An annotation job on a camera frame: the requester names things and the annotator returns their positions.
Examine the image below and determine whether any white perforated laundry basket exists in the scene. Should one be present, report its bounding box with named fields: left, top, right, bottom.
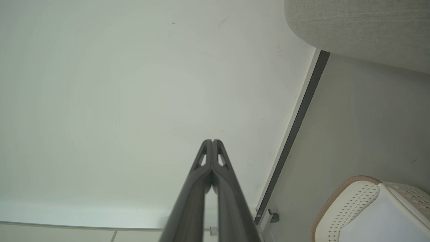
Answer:
left=311, top=175, right=430, bottom=242

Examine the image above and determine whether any white and black baseboard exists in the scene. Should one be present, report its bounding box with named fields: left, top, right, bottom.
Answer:
left=254, top=49, right=331, bottom=226

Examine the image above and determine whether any grey fabric sofa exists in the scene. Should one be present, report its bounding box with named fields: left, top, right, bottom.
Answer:
left=284, top=0, right=430, bottom=75

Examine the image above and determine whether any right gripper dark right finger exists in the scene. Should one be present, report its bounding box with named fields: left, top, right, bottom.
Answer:
left=213, top=139, right=262, bottom=242

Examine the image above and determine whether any white partition panel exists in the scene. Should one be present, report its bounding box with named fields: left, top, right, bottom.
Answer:
left=0, top=220, right=168, bottom=242

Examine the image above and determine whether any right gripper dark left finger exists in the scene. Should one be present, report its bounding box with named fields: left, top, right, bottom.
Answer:
left=159, top=139, right=213, bottom=242

